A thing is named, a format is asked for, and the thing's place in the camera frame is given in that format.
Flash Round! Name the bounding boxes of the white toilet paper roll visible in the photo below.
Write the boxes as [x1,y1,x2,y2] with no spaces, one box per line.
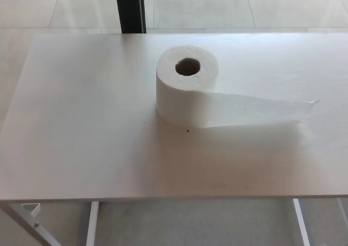
[156,45,321,129]

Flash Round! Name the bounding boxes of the grey slanted table leg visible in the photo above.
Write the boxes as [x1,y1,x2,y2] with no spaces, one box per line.
[0,202,63,246]

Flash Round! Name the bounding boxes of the dark door frame post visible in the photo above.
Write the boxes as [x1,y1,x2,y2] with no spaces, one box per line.
[114,0,148,34]

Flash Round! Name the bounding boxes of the white table frame bar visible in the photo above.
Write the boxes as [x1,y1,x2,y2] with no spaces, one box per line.
[292,198,312,246]
[85,201,100,246]

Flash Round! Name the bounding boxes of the white table leg bracket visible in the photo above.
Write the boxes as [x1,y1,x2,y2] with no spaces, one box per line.
[21,202,42,228]

